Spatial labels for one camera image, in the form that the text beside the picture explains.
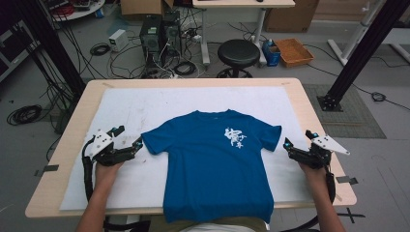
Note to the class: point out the white metal stand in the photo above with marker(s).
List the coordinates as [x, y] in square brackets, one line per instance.
[356, 37]

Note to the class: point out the person's white shirt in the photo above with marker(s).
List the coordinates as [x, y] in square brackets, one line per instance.
[222, 228]

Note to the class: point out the white desk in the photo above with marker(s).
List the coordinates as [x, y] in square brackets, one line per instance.
[245, 3]

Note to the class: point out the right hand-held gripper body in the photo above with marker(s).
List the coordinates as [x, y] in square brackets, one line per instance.
[316, 158]

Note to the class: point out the grey floor mat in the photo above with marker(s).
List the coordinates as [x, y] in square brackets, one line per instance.
[351, 116]

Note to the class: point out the person's right hand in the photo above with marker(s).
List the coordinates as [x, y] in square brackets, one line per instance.
[315, 175]

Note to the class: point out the large cardboard box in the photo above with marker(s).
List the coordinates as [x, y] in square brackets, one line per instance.
[290, 16]

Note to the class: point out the small cardboard box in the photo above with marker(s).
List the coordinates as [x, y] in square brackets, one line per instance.
[141, 7]

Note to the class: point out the white table mat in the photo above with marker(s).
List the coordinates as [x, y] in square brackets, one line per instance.
[145, 106]

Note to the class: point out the round white table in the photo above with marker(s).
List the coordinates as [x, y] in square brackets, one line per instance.
[80, 9]

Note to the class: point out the black round stool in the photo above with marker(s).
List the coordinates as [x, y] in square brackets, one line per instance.
[238, 53]

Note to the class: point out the blue printed t-shirt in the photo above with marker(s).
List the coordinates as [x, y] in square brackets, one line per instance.
[209, 174]

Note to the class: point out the black tape cross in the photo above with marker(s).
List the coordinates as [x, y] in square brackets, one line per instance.
[351, 215]

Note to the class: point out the person's left hand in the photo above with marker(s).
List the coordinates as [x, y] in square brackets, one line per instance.
[106, 175]

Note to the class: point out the orange plastic tray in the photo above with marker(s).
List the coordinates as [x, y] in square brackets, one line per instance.
[293, 52]

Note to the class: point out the grey tape strip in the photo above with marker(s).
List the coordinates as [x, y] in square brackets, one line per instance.
[346, 180]
[48, 168]

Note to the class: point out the small white box device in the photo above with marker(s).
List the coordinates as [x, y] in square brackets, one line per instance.
[117, 40]

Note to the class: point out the black metal frame post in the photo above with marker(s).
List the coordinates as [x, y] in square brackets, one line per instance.
[56, 53]
[364, 51]

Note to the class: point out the blue plastic bin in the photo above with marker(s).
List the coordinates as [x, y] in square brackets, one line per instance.
[271, 54]

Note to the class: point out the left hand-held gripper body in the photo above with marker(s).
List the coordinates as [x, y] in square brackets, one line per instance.
[106, 154]

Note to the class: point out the grey equipment rack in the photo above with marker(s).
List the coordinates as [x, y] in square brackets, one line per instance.
[14, 48]

